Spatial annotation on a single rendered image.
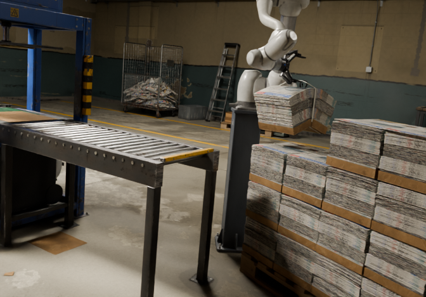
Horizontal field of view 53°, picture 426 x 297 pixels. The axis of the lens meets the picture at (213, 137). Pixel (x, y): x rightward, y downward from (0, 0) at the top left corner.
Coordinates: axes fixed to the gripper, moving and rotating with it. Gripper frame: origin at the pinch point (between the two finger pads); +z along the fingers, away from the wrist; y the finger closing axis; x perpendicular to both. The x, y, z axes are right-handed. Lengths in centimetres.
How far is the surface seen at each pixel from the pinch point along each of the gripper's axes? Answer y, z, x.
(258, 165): 61, -16, -5
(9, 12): -7, -136, -125
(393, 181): 46, -20, 82
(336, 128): 29, -20, 47
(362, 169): 45, -20, 66
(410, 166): 38, -21, 88
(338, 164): 46, -19, 52
